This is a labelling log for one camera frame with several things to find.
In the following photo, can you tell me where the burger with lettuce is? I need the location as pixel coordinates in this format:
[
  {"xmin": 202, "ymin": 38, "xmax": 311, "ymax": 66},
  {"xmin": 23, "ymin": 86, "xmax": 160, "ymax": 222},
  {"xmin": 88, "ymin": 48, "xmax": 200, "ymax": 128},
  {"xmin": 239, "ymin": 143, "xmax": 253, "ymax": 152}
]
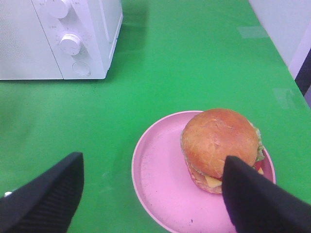
[{"xmin": 180, "ymin": 108, "xmax": 265, "ymax": 194}]

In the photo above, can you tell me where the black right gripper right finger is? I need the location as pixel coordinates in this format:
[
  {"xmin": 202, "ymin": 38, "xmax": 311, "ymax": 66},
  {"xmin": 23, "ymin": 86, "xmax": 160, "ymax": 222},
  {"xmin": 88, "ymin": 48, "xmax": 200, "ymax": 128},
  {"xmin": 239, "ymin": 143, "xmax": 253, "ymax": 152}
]
[{"xmin": 222, "ymin": 156, "xmax": 311, "ymax": 233}]

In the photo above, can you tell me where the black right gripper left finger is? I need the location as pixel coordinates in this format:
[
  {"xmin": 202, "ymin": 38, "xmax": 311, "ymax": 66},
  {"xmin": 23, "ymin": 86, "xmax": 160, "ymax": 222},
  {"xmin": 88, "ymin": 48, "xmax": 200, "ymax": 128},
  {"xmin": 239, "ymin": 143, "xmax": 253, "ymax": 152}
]
[{"xmin": 0, "ymin": 152, "xmax": 84, "ymax": 233}]

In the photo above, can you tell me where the white round knob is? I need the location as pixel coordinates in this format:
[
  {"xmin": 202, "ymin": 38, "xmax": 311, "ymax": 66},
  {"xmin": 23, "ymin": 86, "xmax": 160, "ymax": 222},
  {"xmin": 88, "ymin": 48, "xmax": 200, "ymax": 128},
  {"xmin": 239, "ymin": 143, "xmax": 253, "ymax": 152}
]
[
  {"xmin": 60, "ymin": 33, "xmax": 82, "ymax": 56},
  {"xmin": 45, "ymin": 0, "xmax": 71, "ymax": 19}
]

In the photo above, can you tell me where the white microwave door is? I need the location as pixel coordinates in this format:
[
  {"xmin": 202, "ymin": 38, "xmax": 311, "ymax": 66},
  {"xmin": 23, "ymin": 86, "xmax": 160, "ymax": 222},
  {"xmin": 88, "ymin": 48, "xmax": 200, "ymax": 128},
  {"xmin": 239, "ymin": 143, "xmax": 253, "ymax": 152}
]
[{"xmin": 0, "ymin": 0, "xmax": 63, "ymax": 80}]

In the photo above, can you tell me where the clear tape strip far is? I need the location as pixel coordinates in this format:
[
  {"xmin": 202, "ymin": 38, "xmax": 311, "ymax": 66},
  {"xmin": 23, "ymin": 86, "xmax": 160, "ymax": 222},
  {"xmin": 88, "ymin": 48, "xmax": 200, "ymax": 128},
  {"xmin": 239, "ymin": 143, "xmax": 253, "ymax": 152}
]
[{"xmin": 237, "ymin": 26, "xmax": 269, "ymax": 39}]

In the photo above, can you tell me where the round white door button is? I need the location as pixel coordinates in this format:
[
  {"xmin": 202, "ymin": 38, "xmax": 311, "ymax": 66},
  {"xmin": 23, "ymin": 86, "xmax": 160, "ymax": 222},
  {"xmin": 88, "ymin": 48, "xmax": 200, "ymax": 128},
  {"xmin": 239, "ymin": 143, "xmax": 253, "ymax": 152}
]
[{"xmin": 72, "ymin": 61, "xmax": 91, "ymax": 76}]

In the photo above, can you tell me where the dark furniture edge beyond table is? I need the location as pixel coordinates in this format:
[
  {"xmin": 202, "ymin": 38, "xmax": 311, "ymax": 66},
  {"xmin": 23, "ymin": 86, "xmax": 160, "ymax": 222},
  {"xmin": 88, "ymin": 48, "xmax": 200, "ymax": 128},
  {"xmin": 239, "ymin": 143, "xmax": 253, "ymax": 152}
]
[{"xmin": 295, "ymin": 51, "xmax": 311, "ymax": 96}]

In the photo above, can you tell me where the clear tape strip near edge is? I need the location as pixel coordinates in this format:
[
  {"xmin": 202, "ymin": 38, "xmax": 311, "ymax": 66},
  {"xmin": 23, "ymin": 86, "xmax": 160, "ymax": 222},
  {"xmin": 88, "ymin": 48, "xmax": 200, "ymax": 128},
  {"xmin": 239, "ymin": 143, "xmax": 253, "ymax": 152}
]
[{"xmin": 273, "ymin": 88, "xmax": 300, "ymax": 109}]

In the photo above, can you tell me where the white microwave oven body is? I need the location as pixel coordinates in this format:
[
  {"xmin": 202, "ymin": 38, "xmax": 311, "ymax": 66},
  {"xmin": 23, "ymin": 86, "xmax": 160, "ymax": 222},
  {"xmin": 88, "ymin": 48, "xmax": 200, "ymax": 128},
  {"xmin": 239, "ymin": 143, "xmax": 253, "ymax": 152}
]
[{"xmin": 0, "ymin": 0, "xmax": 123, "ymax": 81}]

